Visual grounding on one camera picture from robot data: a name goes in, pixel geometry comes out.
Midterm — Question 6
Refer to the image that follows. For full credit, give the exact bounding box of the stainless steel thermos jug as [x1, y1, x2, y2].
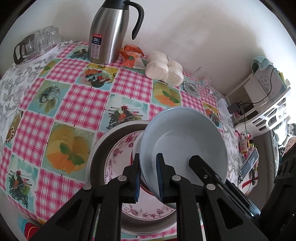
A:
[88, 0, 144, 64]

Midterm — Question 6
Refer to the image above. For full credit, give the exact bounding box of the black charging cable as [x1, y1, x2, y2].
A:
[235, 68, 278, 183]

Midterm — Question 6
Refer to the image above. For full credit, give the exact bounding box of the white lattice chair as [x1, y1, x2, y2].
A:
[235, 97, 290, 137]

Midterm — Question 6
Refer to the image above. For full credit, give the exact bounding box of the checkered fruit tablecloth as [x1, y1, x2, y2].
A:
[1, 41, 240, 240]

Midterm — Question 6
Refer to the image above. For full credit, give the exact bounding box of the tray of small glasses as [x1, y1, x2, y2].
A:
[13, 26, 62, 66]

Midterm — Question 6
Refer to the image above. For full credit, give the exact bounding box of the bag of white steamed buns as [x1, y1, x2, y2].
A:
[145, 51, 184, 87]

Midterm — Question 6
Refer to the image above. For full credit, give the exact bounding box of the clear glass mug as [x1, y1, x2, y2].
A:
[183, 67, 213, 97]

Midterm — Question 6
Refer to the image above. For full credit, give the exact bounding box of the smartphone on stand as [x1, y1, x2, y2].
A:
[239, 148, 259, 179]

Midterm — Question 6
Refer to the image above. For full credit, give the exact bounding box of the pale blue large bowl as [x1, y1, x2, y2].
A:
[139, 107, 228, 199]

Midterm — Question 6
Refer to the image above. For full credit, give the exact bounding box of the stainless steel round tray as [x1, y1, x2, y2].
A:
[85, 120, 177, 237]

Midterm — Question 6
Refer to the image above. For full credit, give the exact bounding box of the colourful cylindrical tin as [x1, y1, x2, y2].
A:
[239, 132, 248, 154]

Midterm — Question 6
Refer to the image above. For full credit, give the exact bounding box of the floral rimmed round plate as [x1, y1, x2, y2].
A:
[104, 130, 175, 221]

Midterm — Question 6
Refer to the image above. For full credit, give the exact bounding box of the black charger plug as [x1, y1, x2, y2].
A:
[227, 101, 243, 114]

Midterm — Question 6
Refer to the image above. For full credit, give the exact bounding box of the white power strip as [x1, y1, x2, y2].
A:
[217, 98, 232, 118]

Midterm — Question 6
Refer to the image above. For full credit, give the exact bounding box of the orange snack packet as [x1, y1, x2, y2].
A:
[120, 44, 145, 69]

